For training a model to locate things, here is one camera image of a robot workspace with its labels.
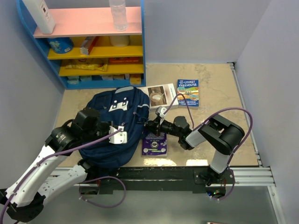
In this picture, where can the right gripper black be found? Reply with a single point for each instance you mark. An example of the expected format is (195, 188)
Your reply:
(154, 125)

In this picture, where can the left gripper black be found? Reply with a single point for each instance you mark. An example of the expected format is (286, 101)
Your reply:
(107, 124)

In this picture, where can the purple paperback book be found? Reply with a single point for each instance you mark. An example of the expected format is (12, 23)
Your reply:
(154, 146)

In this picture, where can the navy blue student backpack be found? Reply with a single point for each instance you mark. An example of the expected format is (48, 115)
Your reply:
(126, 107)

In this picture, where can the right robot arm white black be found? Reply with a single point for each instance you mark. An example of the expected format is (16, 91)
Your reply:
(220, 132)

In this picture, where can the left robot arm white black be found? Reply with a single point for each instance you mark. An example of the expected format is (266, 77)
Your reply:
(26, 198)

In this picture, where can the white coffee photo book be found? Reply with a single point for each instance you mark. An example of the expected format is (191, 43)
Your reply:
(159, 95)

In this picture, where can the blue treehouse book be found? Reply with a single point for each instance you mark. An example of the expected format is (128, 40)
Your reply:
(190, 89)

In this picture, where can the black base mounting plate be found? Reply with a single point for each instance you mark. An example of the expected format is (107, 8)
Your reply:
(177, 178)

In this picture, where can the yellow snack packet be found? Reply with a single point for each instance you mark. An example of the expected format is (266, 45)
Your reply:
(87, 64)

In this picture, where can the red flat box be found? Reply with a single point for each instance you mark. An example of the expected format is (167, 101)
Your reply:
(124, 59)

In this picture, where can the blue shelf unit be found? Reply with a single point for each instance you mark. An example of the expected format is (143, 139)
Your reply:
(79, 23)

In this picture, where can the orange white carton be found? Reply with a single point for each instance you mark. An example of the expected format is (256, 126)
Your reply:
(87, 45)

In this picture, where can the blue snack canister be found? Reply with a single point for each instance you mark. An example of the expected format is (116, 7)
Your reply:
(61, 45)

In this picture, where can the white cylindrical jar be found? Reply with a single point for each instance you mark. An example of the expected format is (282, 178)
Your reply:
(119, 40)

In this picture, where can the clear plastic water bottle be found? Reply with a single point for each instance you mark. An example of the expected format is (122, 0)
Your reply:
(118, 10)

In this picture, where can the white rectangular device box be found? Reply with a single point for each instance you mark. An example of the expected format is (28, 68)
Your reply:
(41, 14)

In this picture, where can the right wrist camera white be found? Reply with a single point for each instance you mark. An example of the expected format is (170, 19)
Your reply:
(161, 114)

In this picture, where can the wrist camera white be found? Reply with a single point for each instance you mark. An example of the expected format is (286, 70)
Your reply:
(117, 135)
(161, 114)

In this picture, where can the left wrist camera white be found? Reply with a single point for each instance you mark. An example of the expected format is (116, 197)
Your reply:
(117, 135)

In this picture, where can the aluminium rail frame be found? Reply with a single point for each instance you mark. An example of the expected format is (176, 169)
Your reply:
(252, 200)

